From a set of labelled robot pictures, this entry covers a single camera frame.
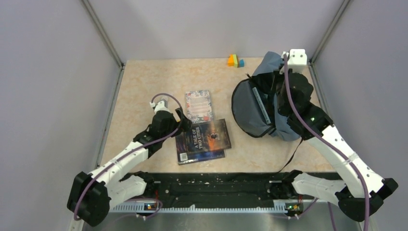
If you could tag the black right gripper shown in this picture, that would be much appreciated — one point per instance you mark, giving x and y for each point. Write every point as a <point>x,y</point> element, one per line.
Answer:
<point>277,76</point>

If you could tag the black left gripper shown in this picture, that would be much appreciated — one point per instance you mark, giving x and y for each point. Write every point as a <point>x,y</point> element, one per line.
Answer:
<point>186,123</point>

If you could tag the blue student backpack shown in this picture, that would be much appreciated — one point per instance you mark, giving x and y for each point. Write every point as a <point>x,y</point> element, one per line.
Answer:
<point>246,111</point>

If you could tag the colourful Treehouse book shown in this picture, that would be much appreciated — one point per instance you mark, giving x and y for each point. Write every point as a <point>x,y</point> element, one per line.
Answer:
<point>261,105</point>

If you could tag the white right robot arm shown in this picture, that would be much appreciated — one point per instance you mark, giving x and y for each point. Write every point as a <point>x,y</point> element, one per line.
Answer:
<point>359,192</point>

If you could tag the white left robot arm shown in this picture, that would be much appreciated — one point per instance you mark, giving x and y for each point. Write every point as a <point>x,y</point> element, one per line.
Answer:
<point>94,194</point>

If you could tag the floral notebook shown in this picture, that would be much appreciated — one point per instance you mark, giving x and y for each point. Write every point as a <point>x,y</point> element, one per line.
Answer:
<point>199,106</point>

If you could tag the Tale of Two Cities book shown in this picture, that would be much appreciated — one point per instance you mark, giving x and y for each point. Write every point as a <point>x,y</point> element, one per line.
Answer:
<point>209,136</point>

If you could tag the dark book underneath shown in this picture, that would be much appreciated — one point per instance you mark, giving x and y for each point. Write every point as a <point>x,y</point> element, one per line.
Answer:
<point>187,158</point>

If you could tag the colourful sticky note stack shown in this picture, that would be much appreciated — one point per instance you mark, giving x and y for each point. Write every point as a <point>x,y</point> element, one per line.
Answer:
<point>234,61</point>

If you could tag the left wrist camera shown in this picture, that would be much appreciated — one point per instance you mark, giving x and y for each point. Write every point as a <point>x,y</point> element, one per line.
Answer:
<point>160,106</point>

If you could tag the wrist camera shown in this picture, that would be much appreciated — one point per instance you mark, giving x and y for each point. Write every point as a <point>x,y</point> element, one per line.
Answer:
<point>296,60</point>
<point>160,106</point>

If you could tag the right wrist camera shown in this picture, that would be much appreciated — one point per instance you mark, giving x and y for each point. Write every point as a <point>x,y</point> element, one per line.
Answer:
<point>296,60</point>

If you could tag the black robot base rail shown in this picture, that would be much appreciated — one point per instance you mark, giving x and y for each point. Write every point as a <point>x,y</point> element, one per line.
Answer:
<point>216,190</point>

